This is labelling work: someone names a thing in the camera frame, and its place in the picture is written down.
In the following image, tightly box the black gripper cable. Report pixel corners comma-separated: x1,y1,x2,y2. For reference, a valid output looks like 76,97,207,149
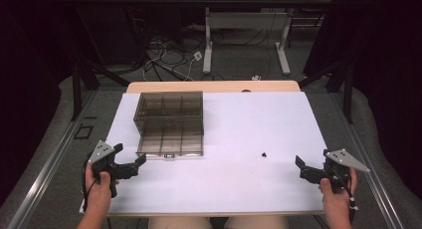
81,151,102,213
331,168,360,224

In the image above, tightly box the person's left leg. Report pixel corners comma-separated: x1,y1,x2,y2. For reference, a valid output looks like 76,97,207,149
146,216,214,229

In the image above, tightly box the clear brown compartment box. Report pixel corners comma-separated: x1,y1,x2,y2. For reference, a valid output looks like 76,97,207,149
132,91,205,158

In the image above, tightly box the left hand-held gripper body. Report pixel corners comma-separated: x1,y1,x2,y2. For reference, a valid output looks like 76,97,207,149
88,139,139,199

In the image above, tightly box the person's right leg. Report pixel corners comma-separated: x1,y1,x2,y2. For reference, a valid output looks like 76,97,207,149
223,215,291,229

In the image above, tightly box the white desk with legs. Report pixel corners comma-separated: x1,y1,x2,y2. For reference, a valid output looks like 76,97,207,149
183,0,336,76

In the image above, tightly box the person's left hand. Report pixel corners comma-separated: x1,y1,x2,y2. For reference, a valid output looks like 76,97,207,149
84,163,120,213

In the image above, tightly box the person's right hand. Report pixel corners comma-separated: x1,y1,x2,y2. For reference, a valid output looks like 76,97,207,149
317,167,359,215

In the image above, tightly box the person's leg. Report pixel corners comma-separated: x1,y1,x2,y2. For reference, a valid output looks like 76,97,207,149
146,216,214,229
223,215,291,229

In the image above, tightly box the silver floor rail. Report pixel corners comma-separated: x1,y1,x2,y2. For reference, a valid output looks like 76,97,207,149
330,92,406,229
5,91,98,229

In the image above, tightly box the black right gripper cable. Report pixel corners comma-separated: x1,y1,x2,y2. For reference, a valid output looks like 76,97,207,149
331,168,360,224

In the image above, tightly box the black metal stand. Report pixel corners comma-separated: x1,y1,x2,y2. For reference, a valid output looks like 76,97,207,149
70,53,131,122
298,60,355,125

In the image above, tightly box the white table board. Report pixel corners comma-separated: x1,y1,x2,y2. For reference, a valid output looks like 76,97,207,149
79,91,328,218

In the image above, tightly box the dark curtain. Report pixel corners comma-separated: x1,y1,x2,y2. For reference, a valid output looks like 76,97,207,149
0,0,78,207
303,0,422,201

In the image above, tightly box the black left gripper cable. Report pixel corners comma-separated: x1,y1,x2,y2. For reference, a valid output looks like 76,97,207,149
81,151,102,213

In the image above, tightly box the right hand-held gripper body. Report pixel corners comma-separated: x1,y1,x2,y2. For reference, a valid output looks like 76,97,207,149
299,147,371,194

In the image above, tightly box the tangle of floor cables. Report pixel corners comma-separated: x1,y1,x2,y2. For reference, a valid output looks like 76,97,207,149
130,6,277,83

